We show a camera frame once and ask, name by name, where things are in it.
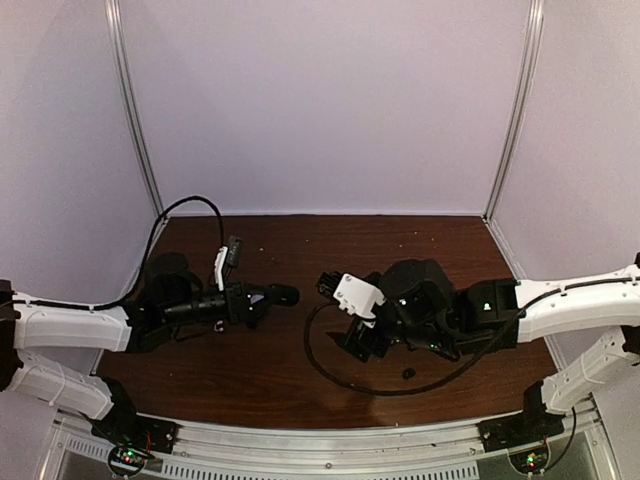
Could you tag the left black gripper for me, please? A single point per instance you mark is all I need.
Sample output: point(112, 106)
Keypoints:
point(239, 308)

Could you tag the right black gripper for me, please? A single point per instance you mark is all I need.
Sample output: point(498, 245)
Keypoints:
point(359, 343)

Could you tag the black earbud charging case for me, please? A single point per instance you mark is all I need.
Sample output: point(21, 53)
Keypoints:
point(282, 295)

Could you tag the black wireless earbud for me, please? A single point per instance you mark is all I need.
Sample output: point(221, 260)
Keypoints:
point(408, 373)

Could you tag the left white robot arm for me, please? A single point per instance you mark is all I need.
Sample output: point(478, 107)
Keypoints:
point(172, 298)

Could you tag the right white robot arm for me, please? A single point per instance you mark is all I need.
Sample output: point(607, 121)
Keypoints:
point(414, 303)

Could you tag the left circuit board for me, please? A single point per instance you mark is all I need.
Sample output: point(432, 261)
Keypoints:
point(125, 461)

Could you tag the circuit board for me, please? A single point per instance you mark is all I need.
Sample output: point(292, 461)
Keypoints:
point(530, 461)
point(125, 461)

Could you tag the right circuit board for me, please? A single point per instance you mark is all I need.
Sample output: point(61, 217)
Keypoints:
point(530, 461)

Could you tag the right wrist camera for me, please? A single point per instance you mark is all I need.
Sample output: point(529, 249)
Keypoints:
point(353, 295)

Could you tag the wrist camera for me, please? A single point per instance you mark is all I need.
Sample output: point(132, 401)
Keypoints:
point(227, 259)
point(353, 295)

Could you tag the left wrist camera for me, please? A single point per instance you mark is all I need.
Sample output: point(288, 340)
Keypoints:
point(227, 259)

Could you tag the front aluminium rail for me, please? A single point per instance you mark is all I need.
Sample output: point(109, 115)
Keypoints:
point(450, 450)

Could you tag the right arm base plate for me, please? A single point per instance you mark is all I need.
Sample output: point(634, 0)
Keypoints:
point(513, 431)

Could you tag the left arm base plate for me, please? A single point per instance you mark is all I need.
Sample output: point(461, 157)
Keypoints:
point(145, 435)

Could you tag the left aluminium frame post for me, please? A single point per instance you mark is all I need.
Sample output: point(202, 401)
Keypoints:
point(113, 12)

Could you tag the aluminium frame post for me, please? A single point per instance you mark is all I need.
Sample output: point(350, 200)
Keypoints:
point(527, 70)
point(113, 12)

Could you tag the right aluminium frame post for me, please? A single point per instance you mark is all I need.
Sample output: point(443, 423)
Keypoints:
point(527, 70)

